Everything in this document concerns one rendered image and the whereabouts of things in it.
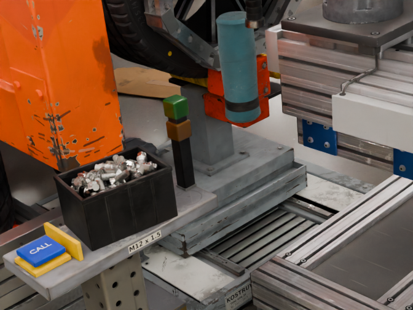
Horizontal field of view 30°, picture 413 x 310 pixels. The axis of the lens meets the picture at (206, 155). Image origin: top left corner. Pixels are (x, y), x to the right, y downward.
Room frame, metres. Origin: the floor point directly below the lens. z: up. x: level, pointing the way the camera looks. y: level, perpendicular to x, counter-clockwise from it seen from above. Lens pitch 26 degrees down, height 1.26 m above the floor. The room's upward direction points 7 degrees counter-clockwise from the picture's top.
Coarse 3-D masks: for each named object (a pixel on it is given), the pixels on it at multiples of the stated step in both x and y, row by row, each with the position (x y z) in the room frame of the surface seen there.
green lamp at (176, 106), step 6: (174, 96) 1.51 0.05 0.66; (180, 96) 1.50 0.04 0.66; (168, 102) 1.48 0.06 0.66; (174, 102) 1.47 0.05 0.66; (180, 102) 1.48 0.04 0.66; (186, 102) 1.49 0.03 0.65; (168, 108) 1.48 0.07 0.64; (174, 108) 1.47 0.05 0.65; (180, 108) 1.48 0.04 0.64; (186, 108) 1.49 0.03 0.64; (168, 114) 1.48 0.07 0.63; (174, 114) 1.47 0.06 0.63; (180, 114) 1.47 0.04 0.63; (186, 114) 1.48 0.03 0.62
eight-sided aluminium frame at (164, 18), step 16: (144, 0) 1.78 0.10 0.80; (160, 0) 1.74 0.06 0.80; (288, 0) 2.02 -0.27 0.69; (160, 16) 1.74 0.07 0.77; (272, 16) 2.03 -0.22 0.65; (288, 16) 2.01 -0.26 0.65; (160, 32) 1.78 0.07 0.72; (176, 32) 1.78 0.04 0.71; (192, 32) 1.80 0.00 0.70; (256, 32) 2.00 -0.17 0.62; (192, 48) 1.79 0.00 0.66; (208, 48) 1.82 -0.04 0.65; (256, 48) 1.93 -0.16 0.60; (208, 64) 1.83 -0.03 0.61
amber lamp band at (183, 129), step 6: (186, 120) 1.49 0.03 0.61; (168, 126) 1.49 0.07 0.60; (174, 126) 1.47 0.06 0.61; (180, 126) 1.47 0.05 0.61; (186, 126) 1.48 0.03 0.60; (168, 132) 1.49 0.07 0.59; (174, 132) 1.47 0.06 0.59; (180, 132) 1.47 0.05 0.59; (186, 132) 1.48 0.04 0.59; (174, 138) 1.48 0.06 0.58; (180, 138) 1.47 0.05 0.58
